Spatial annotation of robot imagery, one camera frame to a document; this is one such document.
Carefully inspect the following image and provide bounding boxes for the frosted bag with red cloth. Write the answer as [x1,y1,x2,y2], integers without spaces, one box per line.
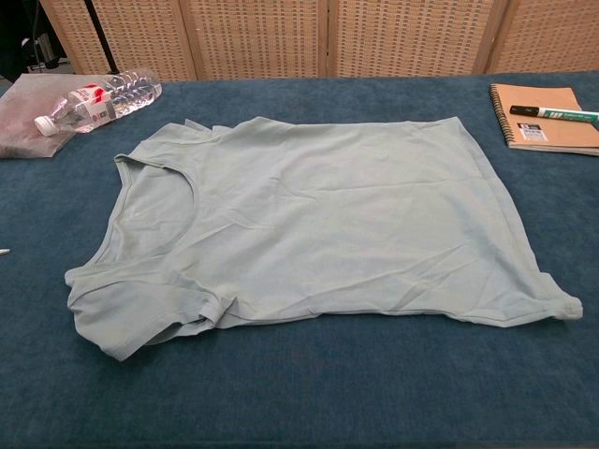
[0,73,118,160]

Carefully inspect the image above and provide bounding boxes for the blue carpet table cover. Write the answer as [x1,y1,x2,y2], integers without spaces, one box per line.
[0,69,599,449]

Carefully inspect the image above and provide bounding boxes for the woven wooden folding screen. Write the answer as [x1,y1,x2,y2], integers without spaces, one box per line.
[39,0,599,83]

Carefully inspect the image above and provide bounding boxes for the green white marker pen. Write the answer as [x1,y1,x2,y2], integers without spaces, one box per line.
[509,104,599,124]

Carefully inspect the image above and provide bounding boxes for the black tripod stand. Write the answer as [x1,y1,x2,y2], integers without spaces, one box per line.
[88,0,117,76]

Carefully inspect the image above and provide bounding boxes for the clear plastic water bottle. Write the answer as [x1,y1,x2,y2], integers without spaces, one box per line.
[34,69,164,138]

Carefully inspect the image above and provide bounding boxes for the brown spiral notebook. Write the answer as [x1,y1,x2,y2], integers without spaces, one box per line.
[489,82,599,157]

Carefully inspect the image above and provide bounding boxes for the light green t-shirt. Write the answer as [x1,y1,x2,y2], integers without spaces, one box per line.
[64,115,585,364]

